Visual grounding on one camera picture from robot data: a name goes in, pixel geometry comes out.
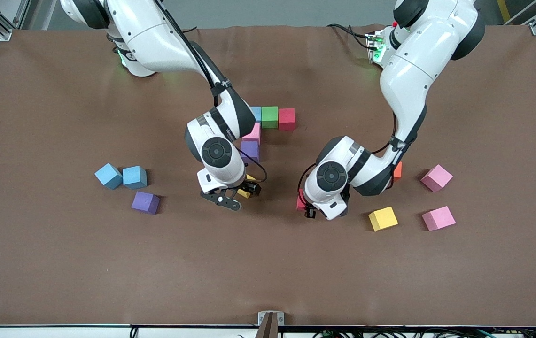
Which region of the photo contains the yellow foam block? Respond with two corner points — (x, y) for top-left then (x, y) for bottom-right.
(237, 175), (256, 199)
(368, 206), (399, 232)

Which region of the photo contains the purple foam block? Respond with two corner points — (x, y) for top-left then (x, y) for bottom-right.
(241, 141), (261, 165)
(131, 191), (161, 215)

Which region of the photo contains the pink foam block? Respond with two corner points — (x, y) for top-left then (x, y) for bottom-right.
(242, 123), (262, 145)
(420, 164), (454, 193)
(421, 206), (457, 232)

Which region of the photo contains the green foam block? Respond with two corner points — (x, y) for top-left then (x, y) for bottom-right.
(261, 106), (279, 129)

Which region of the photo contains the brown table mat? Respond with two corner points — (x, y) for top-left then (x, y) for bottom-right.
(0, 24), (536, 327)

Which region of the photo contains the grey metal bracket with post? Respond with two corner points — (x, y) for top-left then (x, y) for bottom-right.
(256, 311), (285, 338)

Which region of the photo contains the black cable bundle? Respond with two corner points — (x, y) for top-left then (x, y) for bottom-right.
(312, 329), (536, 338)

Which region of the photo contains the metal base connector bracket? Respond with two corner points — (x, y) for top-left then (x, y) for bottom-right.
(365, 31), (388, 66)

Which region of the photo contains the black left base cable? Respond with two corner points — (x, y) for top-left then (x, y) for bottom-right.
(326, 23), (372, 50)

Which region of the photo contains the white table edge rail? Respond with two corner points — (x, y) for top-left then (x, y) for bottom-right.
(0, 325), (536, 338)

